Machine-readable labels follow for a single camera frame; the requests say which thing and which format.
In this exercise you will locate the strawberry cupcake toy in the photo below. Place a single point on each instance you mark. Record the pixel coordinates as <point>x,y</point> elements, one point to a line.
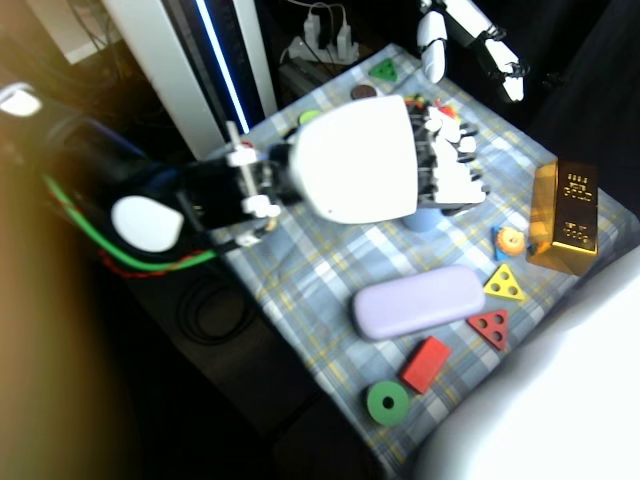
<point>440,106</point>

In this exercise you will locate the blue plastic cup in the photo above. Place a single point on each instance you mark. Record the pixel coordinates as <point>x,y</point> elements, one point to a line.
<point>422,222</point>

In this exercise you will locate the green sandwich cookie toy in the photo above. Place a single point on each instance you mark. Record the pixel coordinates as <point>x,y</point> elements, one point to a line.
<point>309,117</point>

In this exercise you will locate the brown sandwich cookie toy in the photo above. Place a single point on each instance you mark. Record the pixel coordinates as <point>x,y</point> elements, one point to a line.
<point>362,91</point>

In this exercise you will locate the green triangle block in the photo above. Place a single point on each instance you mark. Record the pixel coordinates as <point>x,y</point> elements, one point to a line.
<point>384,70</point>

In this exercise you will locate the white power strip with plugs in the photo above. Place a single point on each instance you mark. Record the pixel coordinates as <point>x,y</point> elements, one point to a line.
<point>325,47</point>

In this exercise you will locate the blue plaid cloth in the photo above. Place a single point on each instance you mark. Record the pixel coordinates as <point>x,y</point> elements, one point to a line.
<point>320,280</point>

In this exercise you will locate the lilac glasses case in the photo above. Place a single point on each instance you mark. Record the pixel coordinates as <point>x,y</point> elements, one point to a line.
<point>417,302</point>

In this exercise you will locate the blue triangle block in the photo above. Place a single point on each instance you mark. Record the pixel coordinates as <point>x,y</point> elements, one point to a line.
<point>496,247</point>

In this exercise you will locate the flower biscuit toy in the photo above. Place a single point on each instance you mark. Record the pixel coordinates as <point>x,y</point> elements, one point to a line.
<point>511,241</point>

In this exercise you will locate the yellow triangle block with holes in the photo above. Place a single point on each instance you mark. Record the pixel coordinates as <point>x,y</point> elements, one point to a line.
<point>504,287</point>

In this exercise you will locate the white column with blue light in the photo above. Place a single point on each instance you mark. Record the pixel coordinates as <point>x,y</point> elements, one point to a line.
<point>170,70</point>

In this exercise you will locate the red triangle block with holes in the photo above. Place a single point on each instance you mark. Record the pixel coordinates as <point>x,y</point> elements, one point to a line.
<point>492,327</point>

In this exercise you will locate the red rectangular block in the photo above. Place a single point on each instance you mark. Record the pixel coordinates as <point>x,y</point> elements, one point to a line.
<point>425,365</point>

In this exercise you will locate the gold bar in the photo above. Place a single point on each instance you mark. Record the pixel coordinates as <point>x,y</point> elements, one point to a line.
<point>570,215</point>

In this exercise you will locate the stack of coloured wooden rings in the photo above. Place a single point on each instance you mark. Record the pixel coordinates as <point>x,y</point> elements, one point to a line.
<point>377,407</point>

